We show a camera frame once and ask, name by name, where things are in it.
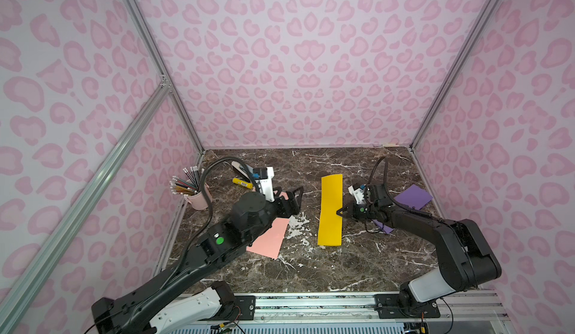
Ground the yellow paper sheet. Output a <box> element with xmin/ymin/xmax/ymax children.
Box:
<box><xmin>317</xmin><ymin>174</ymin><xmax>343</xmax><ymax>247</ymax></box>

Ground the purple paper sheet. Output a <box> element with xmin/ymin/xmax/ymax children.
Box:
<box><xmin>394</xmin><ymin>184</ymin><xmax>433</xmax><ymax>211</ymax></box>

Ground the pink paper sheet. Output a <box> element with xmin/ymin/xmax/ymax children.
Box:
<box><xmin>246</xmin><ymin>217</ymin><xmax>290</xmax><ymax>259</ymax></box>

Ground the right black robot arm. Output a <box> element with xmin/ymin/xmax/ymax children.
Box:
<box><xmin>336</xmin><ymin>184</ymin><xmax>503</xmax><ymax>309</ymax></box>

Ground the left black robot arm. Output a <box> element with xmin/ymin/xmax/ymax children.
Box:
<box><xmin>91</xmin><ymin>187</ymin><xmax>303</xmax><ymax>333</ymax></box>

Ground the grey blue stapler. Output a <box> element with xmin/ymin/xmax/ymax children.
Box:
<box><xmin>231</xmin><ymin>160</ymin><xmax>253</xmax><ymax>181</ymax></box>

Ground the yellow highlighter marker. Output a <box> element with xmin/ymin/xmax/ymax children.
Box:
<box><xmin>232</xmin><ymin>178</ymin><xmax>254</xmax><ymax>190</ymax></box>

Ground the pink pencil cup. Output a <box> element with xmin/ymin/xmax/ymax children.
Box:
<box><xmin>184</xmin><ymin>191</ymin><xmax>208</xmax><ymax>211</ymax></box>

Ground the bundle of pencils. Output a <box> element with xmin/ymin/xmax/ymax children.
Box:
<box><xmin>169</xmin><ymin>166</ymin><xmax>201</xmax><ymax>196</ymax></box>

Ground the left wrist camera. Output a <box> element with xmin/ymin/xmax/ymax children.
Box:
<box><xmin>252</xmin><ymin>166</ymin><xmax>275</xmax><ymax>202</ymax></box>

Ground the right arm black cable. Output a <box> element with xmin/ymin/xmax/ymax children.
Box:
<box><xmin>365</xmin><ymin>156</ymin><xmax>396</xmax><ymax>234</ymax></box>

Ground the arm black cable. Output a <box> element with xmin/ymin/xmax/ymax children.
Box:
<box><xmin>365</xmin><ymin>156</ymin><xmax>396</xmax><ymax>234</ymax></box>
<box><xmin>179</xmin><ymin>156</ymin><xmax>261</xmax><ymax>268</ymax></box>

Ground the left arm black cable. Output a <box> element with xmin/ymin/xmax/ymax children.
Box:
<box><xmin>179</xmin><ymin>156</ymin><xmax>261</xmax><ymax>268</ymax></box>

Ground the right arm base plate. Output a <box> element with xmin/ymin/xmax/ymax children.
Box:
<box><xmin>374</xmin><ymin>290</ymin><xmax>441</xmax><ymax>319</ymax></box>

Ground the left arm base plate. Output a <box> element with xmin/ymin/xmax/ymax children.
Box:
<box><xmin>211</xmin><ymin>281</ymin><xmax>256</xmax><ymax>321</ymax></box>

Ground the aluminium mounting rail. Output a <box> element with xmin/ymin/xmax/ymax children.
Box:
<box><xmin>118</xmin><ymin>290</ymin><xmax>518</xmax><ymax>334</ymax></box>

